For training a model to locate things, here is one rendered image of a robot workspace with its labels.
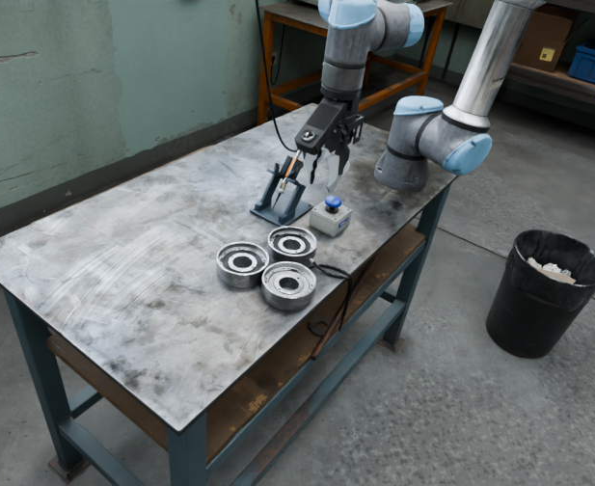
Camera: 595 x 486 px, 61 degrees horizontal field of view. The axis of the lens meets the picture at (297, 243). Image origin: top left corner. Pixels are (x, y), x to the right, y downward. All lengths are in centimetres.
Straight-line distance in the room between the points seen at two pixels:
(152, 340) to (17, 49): 172
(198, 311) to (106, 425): 90
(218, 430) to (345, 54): 76
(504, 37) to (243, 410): 97
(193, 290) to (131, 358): 19
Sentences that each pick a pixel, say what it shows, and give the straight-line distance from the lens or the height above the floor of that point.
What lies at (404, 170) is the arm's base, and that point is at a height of 86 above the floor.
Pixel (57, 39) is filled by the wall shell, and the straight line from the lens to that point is 250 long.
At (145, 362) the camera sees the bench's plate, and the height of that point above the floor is 80.
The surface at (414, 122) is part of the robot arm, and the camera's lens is 134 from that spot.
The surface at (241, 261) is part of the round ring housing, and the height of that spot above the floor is 81.
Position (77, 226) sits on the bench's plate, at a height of 80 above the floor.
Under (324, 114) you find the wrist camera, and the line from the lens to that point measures 94.
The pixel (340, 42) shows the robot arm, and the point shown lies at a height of 125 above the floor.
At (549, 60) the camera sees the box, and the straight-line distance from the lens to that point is 432.
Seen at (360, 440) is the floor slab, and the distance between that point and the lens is 178.
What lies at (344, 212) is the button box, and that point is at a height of 85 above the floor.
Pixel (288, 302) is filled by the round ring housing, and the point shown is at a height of 83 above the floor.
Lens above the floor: 148
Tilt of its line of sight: 37 degrees down
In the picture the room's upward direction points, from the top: 8 degrees clockwise
